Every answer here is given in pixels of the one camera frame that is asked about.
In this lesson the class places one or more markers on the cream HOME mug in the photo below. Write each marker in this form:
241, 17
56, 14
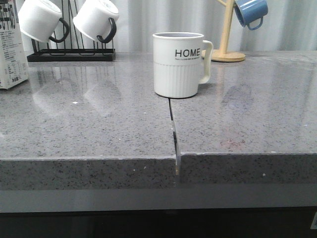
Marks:
182, 61

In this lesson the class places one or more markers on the blue white milk carton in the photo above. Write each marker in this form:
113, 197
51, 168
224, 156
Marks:
13, 62

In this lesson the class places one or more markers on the wooden mug tree stand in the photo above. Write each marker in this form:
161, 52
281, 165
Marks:
222, 54

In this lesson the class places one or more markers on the white enamel mug right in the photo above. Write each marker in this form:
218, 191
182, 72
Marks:
96, 19

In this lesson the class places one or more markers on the white enamel mug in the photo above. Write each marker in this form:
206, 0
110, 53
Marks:
96, 19
39, 18

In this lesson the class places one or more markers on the blue enamel mug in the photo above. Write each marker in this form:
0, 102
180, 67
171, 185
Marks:
248, 11

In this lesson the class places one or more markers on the white enamel mug left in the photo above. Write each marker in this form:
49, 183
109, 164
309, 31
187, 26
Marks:
39, 18

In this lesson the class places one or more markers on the black wire mug rack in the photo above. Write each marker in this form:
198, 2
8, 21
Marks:
76, 47

